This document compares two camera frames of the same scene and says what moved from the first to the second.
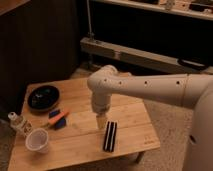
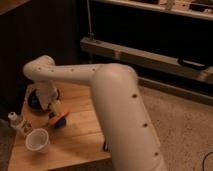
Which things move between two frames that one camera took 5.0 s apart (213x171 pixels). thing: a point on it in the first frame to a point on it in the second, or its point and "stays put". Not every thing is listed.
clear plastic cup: x=36 y=140 stays put
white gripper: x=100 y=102 to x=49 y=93
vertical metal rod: x=89 y=34 stays put
